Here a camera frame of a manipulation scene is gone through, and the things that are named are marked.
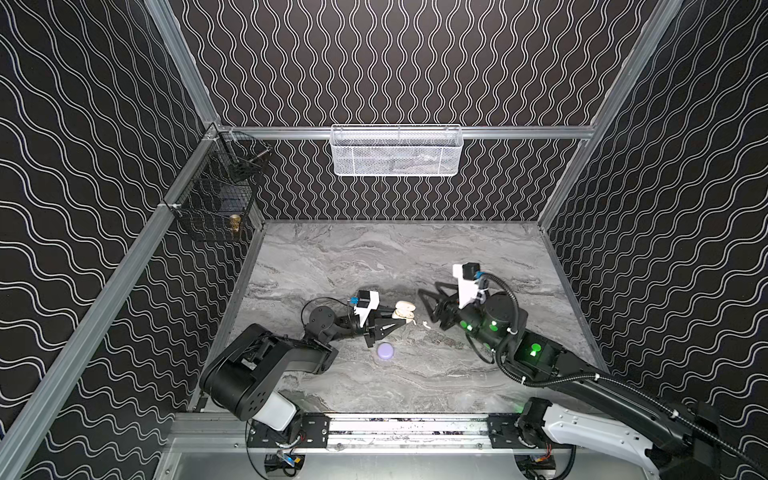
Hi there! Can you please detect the brass fitting in basket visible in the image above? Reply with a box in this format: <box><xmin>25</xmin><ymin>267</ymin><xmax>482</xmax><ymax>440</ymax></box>
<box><xmin>229</xmin><ymin>214</ymin><xmax>242</xmax><ymax>234</ymax></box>

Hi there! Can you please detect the black wire wall basket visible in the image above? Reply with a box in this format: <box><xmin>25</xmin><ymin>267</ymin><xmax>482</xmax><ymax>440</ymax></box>
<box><xmin>172</xmin><ymin>132</ymin><xmax>273</xmax><ymax>244</ymax></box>

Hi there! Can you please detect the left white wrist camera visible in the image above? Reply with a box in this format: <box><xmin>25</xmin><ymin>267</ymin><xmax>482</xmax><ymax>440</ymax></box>
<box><xmin>349</xmin><ymin>290</ymin><xmax>380</xmax><ymax>328</ymax></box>

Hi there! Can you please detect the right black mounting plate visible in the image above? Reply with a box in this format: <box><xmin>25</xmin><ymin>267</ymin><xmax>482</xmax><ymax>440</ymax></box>
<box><xmin>487</xmin><ymin>414</ymin><xmax>566</xmax><ymax>450</ymax></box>

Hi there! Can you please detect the white mesh wall basket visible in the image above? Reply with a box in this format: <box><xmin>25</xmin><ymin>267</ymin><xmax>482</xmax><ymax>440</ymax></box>
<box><xmin>329</xmin><ymin>124</ymin><xmax>464</xmax><ymax>177</ymax></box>

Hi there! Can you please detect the black mounting plate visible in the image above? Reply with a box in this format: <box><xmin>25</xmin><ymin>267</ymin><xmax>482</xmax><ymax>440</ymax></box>
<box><xmin>487</xmin><ymin>414</ymin><xmax>566</xmax><ymax>450</ymax></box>
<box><xmin>246</xmin><ymin>412</ymin><xmax>331</xmax><ymax>450</ymax></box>

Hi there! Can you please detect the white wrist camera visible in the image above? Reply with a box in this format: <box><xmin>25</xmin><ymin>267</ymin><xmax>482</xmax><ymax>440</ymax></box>
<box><xmin>452</xmin><ymin>262</ymin><xmax>487</xmax><ymax>309</ymax></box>
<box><xmin>349</xmin><ymin>290</ymin><xmax>380</xmax><ymax>328</ymax></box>

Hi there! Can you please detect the beige earbud charging case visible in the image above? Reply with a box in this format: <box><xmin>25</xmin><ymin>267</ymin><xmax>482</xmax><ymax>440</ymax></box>
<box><xmin>392</xmin><ymin>300</ymin><xmax>416</xmax><ymax>323</ymax></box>

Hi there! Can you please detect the purple round disc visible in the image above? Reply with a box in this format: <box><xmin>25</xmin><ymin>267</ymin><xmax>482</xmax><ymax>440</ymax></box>
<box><xmin>376</xmin><ymin>342</ymin><xmax>395</xmax><ymax>361</ymax></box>

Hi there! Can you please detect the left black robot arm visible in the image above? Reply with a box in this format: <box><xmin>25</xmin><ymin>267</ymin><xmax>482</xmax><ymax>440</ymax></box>
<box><xmin>199</xmin><ymin>301</ymin><xmax>416</xmax><ymax>421</ymax></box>

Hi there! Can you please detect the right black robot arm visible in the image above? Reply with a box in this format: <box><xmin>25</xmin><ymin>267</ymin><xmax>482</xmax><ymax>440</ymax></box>
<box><xmin>418</xmin><ymin>282</ymin><xmax>767</xmax><ymax>479</ymax></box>

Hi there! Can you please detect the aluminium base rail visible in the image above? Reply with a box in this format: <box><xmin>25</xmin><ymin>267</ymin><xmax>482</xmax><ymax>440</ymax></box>
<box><xmin>155</xmin><ymin>411</ymin><xmax>667</xmax><ymax>480</ymax></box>

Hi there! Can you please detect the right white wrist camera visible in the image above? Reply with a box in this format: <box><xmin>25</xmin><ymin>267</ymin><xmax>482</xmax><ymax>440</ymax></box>
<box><xmin>452</xmin><ymin>262</ymin><xmax>487</xmax><ymax>309</ymax></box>

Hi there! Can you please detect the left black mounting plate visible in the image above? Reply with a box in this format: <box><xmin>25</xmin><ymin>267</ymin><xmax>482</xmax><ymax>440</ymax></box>
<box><xmin>246</xmin><ymin>412</ymin><xmax>331</xmax><ymax>450</ymax></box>

